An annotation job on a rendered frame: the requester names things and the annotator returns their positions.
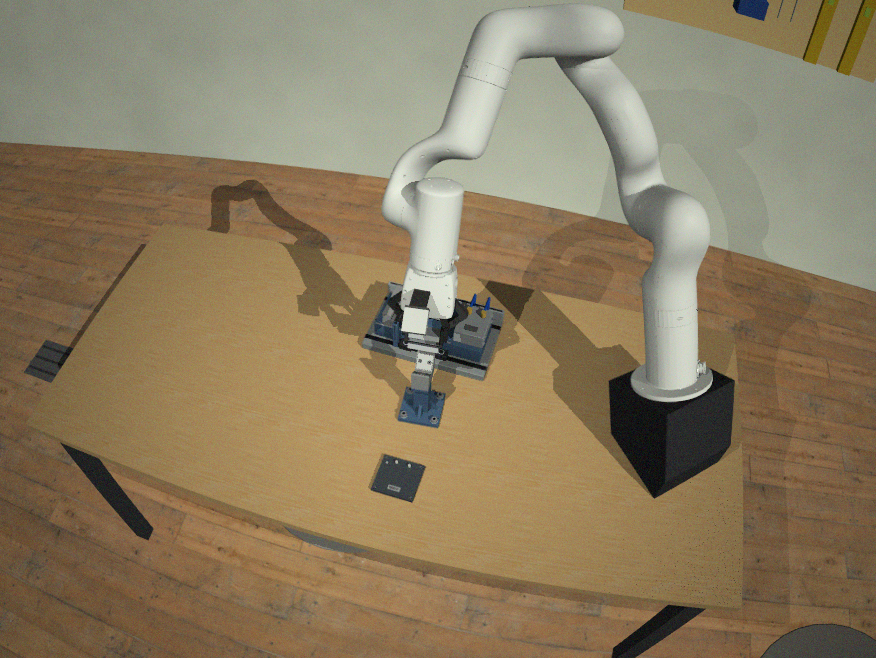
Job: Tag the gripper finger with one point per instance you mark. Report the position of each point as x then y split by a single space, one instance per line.
449 323
393 304

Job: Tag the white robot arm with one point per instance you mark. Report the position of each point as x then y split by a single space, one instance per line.
675 222

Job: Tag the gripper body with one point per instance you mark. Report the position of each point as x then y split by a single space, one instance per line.
442 287

